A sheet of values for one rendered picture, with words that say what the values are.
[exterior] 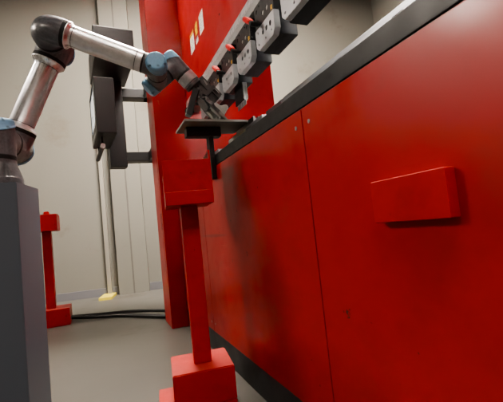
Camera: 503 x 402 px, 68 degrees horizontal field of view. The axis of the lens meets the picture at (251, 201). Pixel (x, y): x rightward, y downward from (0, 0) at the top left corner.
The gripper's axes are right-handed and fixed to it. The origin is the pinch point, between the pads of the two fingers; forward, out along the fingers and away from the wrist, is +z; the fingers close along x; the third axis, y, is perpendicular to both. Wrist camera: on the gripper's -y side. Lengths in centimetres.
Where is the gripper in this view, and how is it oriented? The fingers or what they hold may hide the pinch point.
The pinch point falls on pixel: (222, 123)
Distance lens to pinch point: 159.4
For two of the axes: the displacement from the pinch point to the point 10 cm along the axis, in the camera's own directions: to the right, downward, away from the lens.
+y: 6.4, -7.0, 3.1
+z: 6.9, 7.1, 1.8
